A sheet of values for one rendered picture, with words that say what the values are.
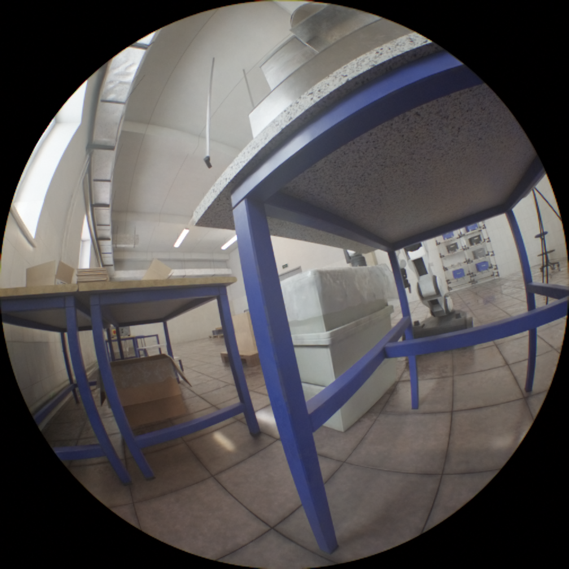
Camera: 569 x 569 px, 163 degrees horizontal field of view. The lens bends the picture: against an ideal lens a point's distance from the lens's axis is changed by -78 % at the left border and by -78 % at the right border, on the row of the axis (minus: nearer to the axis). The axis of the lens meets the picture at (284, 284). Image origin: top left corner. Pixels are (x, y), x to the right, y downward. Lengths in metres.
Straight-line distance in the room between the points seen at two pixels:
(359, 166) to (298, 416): 0.32
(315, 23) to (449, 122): 0.48
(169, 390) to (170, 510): 0.78
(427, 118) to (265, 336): 0.31
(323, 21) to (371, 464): 1.27
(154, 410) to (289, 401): 1.29
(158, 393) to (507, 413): 1.66
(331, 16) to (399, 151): 0.49
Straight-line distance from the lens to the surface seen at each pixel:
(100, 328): 0.78
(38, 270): 1.44
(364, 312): 0.96
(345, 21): 0.71
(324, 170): 0.28
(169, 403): 1.45
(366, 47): 0.45
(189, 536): 0.71
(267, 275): 0.21
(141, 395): 1.34
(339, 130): 0.19
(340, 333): 0.74
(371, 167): 0.31
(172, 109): 4.55
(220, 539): 0.67
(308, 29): 0.68
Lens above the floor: 0.56
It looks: 8 degrees up
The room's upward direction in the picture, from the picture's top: 12 degrees counter-clockwise
